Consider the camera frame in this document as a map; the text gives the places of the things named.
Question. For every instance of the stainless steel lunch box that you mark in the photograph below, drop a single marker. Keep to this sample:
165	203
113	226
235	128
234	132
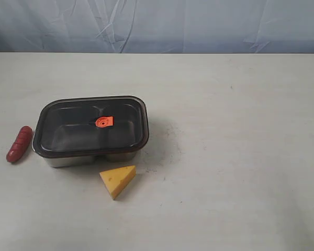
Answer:
68	161

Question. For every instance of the yellow toy cheese wedge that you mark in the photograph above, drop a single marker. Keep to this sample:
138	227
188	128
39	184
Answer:
116	180

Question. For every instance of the dark transparent lunch box lid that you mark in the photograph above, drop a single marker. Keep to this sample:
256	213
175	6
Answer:
100	112

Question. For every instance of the red toy sausage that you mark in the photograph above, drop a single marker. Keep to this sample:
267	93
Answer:
20	144

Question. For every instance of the blue-grey backdrop cloth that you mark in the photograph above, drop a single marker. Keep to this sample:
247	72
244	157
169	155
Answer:
157	26

